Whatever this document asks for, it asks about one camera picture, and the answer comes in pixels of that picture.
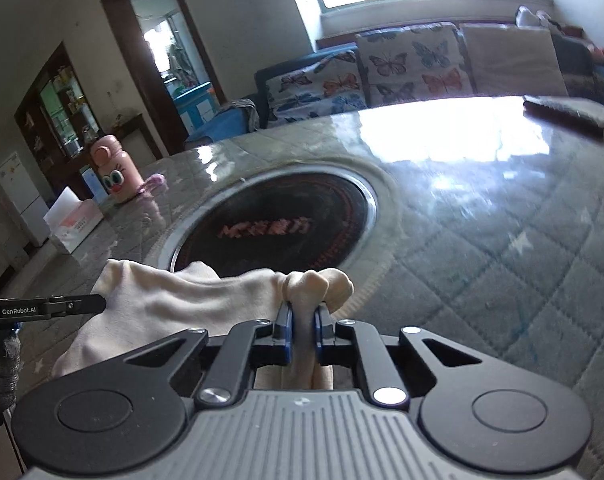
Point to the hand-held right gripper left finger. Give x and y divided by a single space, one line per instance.
284 332

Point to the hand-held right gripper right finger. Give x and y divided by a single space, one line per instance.
322 332

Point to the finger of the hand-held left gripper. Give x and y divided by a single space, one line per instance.
56 306

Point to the cream cloth garment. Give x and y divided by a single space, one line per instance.
181 300

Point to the person's left hand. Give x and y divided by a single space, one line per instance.
1 375

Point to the white and pink box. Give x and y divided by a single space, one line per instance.
74 220

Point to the round black induction hob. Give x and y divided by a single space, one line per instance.
272 225

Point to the white refrigerator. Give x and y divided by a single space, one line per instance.
21 195

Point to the pink cartoon water bottle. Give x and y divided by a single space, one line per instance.
116 170

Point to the small pink cloth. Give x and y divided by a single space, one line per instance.
151 184

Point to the dark wooden display cabinet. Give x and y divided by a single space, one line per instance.
56 110

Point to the grey cloth on sofa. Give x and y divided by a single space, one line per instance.
242 112

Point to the blue cabinet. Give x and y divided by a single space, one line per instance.
196 105

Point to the butterfly print cushion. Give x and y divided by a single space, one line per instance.
317 87
412 67

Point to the black remote control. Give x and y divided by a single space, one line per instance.
564 115

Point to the plain beige cushion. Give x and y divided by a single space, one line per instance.
512 60

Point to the blue sofa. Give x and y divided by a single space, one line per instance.
579 65

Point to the white plush toy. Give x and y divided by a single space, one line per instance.
529 16

